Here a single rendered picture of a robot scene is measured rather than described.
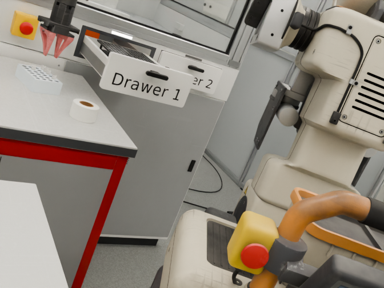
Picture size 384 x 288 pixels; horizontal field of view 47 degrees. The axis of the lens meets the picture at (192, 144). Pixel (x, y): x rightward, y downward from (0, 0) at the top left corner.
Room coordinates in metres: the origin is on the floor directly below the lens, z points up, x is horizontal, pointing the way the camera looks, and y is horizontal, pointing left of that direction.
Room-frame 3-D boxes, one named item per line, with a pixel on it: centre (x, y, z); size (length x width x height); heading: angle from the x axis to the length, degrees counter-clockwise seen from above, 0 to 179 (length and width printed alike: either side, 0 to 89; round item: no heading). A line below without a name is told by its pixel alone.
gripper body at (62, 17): (1.23, 0.47, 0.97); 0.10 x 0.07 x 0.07; 138
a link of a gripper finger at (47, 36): (1.23, 0.47, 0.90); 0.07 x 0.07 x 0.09; 48
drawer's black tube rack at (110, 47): (1.50, 0.31, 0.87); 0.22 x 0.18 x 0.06; 35
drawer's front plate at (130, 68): (1.34, 0.20, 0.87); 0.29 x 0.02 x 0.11; 125
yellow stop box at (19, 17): (1.40, 0.64, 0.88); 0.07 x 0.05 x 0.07; 125
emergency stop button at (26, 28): (1.37, 0.62, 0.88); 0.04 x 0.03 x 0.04; 125
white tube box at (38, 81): (1.23, 0.48, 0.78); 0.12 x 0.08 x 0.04; 49
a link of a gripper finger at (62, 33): (1.23, 0.47, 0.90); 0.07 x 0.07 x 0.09; 48
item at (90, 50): (1.51, 0.31, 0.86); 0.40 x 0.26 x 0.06; 35
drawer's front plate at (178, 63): (1.78, 0.12, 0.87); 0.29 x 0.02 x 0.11; 125
